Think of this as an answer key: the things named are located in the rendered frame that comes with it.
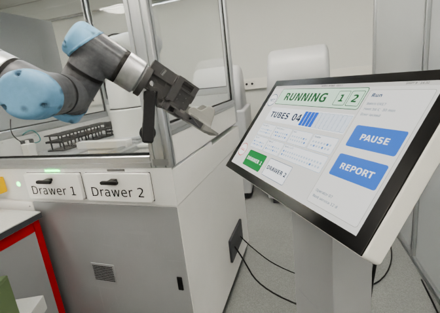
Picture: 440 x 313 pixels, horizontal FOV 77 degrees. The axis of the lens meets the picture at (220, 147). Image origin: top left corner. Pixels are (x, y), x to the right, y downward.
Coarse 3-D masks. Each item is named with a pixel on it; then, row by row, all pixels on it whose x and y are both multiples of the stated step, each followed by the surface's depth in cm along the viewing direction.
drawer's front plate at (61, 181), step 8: (24, 176) 117; (32, 176) 116; (40, 176) 114; (48, 176) 113; (56, 176) 111; (64, 176) 110; (72, 176) 109; (80, 176) 109; (32, 184) 117; (40, 184) 115; (48, 184) 114; (56, 184) 113; (64, 184) 111; (72, 184) 110; (80, 184) 109; (32, 192) 118; (48, 192) 115; (56, 192) 114; (64, 192) 112; (72, 192) 111; (80, 192) 110
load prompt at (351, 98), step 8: (288, 88) 78; (296, 88) 75; (304, 88) 71; (312, 88) 68; (320, 88) 66; (328, 88) 63; (336, 88) 61; (344, 88) 59; (352, 88) 57; (360, 88) 55; (368, 88) 53; (280, 96) 80; (288, 96) 76; (296, 96) 73; (304, 96) 70; (312, 96) 67; (320, 96) 64; (328, 96) 62; (336, 96) 60; (344, 96) 58; (352, 96) 56; (360, 96) 54; (280, 104) 77; (288, 104) 74; (296, 104) 71; (304, 104) 68; (312, 104) 65; (320, 104) 63; (328, 104) 61; (336, 104) 58; (344, 104) 56; (352, 104) 55; (360, 104) 53
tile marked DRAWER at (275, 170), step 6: (270, 162) 67; (276, 162) 65; (282, 162) 63; (264, 168) 68; (270, 168) 66; (276, 168) 64; (282, 168) 62; (288, 168) 61; (264, 174) 67; (270, 174) 65; (276, 174) 63; (282, 174) 61; (288, 174) 60; (276, 180) 62; (282, 180) 60
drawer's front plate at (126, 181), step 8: (88, 176) 106; (96, 176) 105; (104, 176) 104; (112, 176) 103; (120, 176) 102; (128, 176) 100; (136, 176) 99; (144, 176) 98; (88, 184) 107; (96, 184) 106; (120, 184) 102; (128, 184) 101; (136, 184) 100; (144, 184) 99; (88, 192) 108; (96, 192) 107; (104, 192) 106; (120, 192) 103; (128, 192) 102; (136, 192) 101; (144, 192) 100; (152, 192) 101; (104, 200) 107; (112, 200) 106; (120, 200) 105; (128, 200) 103; (136, 200) 102; (144, 200) 101; (152, 200) 100
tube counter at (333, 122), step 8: (296, 112) 69; (304, 112) 66; (312, 112) 64; (320, 112) 61; (328, 112) 59; (296, 120) 67; (304, 120) 65; (312, 120) 62; (320, 120) 60; (328, 120) 58; (336, 120) 56; (344, 120) 54; (312, 128) 61; (320, 128) 59; (328, 128) 57; (336, 128) 55; (344, 128) 53
